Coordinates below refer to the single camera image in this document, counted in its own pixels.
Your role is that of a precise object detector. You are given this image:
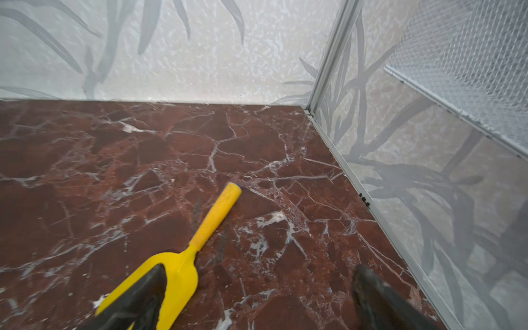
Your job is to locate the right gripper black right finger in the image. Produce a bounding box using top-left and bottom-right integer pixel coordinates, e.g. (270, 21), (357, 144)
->
(351, 265), (438, 330)

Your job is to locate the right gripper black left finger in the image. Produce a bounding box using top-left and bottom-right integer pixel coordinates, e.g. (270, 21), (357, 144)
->
(81, 264), (167, 330)

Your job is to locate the yellow toy spatula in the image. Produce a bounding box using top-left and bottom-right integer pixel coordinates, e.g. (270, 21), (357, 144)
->
(95, 183), (241, 329)

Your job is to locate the white wire mesh basket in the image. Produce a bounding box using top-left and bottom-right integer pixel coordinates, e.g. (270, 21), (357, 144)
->
(385, 1), (527, 158)

